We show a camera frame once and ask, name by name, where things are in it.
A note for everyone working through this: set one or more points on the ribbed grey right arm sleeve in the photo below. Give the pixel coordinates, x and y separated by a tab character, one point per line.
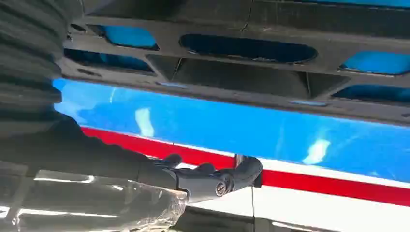
29	57

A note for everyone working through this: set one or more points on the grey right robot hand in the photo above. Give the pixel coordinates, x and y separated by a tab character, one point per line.
96	160

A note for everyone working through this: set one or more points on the dark grey plastic crate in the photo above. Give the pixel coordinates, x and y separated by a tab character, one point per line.
224	22

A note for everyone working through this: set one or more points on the glossy plastic-wrapped dark panel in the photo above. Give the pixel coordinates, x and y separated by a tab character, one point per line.
83	205

